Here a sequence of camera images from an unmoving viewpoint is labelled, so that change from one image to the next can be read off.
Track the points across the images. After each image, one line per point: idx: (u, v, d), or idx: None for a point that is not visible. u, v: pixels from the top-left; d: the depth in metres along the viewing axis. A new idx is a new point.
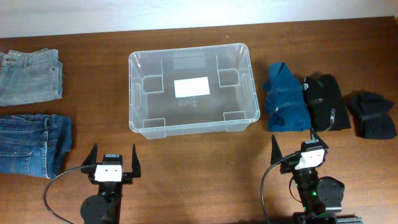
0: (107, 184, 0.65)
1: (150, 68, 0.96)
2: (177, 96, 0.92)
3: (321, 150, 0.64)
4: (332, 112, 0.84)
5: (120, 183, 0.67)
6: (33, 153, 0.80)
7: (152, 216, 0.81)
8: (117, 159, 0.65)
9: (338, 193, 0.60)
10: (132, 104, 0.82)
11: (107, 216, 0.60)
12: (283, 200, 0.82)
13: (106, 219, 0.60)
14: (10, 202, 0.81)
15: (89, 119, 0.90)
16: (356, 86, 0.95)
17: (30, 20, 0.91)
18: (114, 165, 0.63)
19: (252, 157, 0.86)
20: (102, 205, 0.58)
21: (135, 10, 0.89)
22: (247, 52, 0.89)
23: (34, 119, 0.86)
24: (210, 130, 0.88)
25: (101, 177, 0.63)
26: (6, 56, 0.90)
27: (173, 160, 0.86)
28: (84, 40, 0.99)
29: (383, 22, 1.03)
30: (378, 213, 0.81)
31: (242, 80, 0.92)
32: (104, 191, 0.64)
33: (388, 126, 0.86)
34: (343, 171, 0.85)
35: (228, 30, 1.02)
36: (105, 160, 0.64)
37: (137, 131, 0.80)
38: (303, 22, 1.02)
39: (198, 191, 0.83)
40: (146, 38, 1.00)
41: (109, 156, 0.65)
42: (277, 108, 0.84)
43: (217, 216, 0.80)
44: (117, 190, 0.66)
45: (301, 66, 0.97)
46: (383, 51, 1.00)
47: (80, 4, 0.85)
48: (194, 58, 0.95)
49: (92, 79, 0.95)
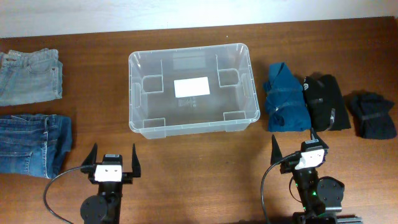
0: (107, 184, 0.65)
1: (150, 68, 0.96)
2: (177, 96, 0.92)
3: (321, 150, 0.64)
4: (332, 112, 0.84)
5: (120, 183, 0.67)
6: (33, 153, 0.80)
7: (152, 216, 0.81)
8: (117, 160, 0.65)
9: (338, 193, 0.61)
10: (132, 104, 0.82)
11: (107, 216, 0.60)
12: (283, 200, 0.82)
13: (106, 219, 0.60)
14: (10, 202, 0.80)
15: (89, 119, 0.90)
16: (356, 86, 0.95)
17: (30, 20, 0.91)
18: (114, 166, 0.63)
19: (252, 157, 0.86)
20: (101, 205, 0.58)
21: (135, 10, 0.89)
22: (247, 52, 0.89)
23: (34, 119, 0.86)
24: (210, 130, 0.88)
25: (101, 177, 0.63)
26: (6, 56, 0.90)
27: (173, 160, 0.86)
28: (84, 40, 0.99)
29: (383, 22, 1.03)
30: (378, 213, 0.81)
31: (242, 80, 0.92)
32: (104, 192, 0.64)
33: (388, 127, 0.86)
34: (343, 171, 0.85)
35: (229, 30, 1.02)
36: (105, 160, 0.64)
37: (137, 131, 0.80)
38: (303, 22, 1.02)
39: (198, 191, 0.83)
40: (147, 38, 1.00)
41: (109, 156, 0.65)
42: (277, 108, 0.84)
43: (217, 216, 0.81)
44: (117, 190, 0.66)
45: (301, 65, 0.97)
46: (383, 51, 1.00)
47: (80, 5, 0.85)
48: (194, 58, 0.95)
49: (92, 79, 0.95)
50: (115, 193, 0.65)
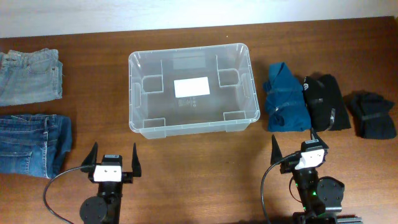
0: (107, 184, 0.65)
1: (150, 68, 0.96)
2: (177, 96, 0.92)
3: (321, 150, 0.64)
4: (332, 112, 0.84)
5: (120, 183, 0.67)
6: (33, 153, 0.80)
7: (152, 216, 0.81)
8: (117, 160, 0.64)
9: (337, 193, 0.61)
10: (132, 104, 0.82)
11: (107, 216, 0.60)
12: (283, 200, 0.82)
13: (106, 220, 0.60)
14: (10, 202, 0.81)
15: (89, 119, 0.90)
16: (356, 86, 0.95)
17: (31, 20, 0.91)
18: (112, 167, 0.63)
19: (252, 157, 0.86)
20: (101, 206, 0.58)
21: (135, 10, 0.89)
22: (247, 51, 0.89)
23: (34, 119, 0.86)
24: (210, 130, 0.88)
25: (101, 177, 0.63)
26: (6, 56, 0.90)
27: (173, 160, 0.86)
28: (84, 40, 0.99)
29: (383, 22, 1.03)
30: (378, 213, 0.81)
31: (242, 80, 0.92)
32: (103, 192, 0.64)
33: (388, 127, 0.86)
34: (343, 171, 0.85)
35: (229, 29, 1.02)
36: (105, 161, 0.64)
37: (137, 131, 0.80)
38: (303, 21, 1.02)
39: (198, 191, 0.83)
40: (147, 38, 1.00)
41: (109, 156, 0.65)
42: (277, 108, 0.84)
43: (217, 216, 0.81)
44: (117, 190, 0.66)
45: (301, 65, 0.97)
46: (384, 51, 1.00)
47: (81, 5, 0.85)
48: (194, 58, 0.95)
49: (92, 79, 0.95)
50: (115, 193, 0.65)
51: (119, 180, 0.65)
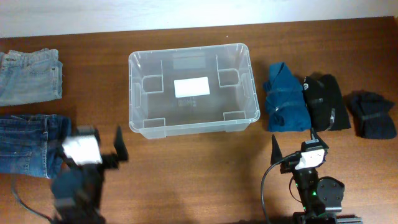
0: (84, 164, 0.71)
1: (150, 68, 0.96)
2: (177, 96, 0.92)
3: (321, 150, 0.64)
4: (332, 112, 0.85)
5: (97, 165, 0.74)
6: (34, 154, 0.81)
7: (152, 216, 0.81)
8: (91, 135, 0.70)
9: (337, 193, 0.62)
10: (132, 104, 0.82)
11: (82, 190, 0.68)
12: (283, 200, 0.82)
13: (79, 195, 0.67)
14: (10, 202, 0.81)
15: (89, 119, 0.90)
16: (356, 86, 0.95)
17: (30, 20, 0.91)
18: (87, 141, 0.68)
19: (252, 157, 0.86)
20: (78, 178, 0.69)
21: (135, 10, 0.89)
22: (247, 51, 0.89)
23: (34, 119, 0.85)
24: (210, 130, 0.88)
25: (73, 154, 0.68)
26: (6, 56, 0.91)
27: (173, 160, 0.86)
28: (84, 40, 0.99)
29: (383, 22, 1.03)
30: (378, 213, 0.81)
31: (242, 80, 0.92)
32: (80, 170, 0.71)
33: (388, 127, 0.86)
34: (343, 171, 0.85)
35: (229, 30, 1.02)
36: (79, 135, 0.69)
37: (137, 131, 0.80)
38: (303, 21, 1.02)
39: (198, 191, 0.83)
40: (147, 38, 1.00)
41: (85, 132, 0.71)
42: (277, 108, 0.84)
43: (217, 216, 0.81)
44: (93, 172, 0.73)
45: (301, 65, 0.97)
46: (384, 51, 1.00)
47: (80, 5, 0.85)
48: (194, 58, 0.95)
49: (92, 80, 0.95)
50: (92, 174, 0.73)
51: (96, 160, 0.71)
